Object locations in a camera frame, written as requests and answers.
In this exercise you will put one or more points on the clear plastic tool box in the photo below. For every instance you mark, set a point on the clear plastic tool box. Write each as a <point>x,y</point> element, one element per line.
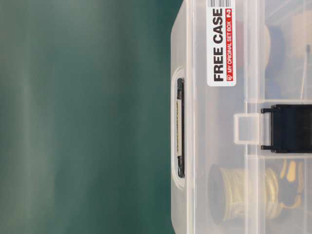
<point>224,125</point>

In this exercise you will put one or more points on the black tool box latch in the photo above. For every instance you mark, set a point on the black tool box latch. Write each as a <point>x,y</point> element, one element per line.
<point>291,128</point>

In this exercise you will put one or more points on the white free case label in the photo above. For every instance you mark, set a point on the white free case label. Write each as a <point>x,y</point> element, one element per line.
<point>221,43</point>

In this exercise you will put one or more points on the yellow wire spool black flanges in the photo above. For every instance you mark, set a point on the yellow wire spool black flanges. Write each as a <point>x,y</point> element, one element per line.
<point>227,190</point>

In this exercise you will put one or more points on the yellow black handled screwdriver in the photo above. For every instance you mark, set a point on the yellow black handled screwdriver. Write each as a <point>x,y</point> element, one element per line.
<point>291,183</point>

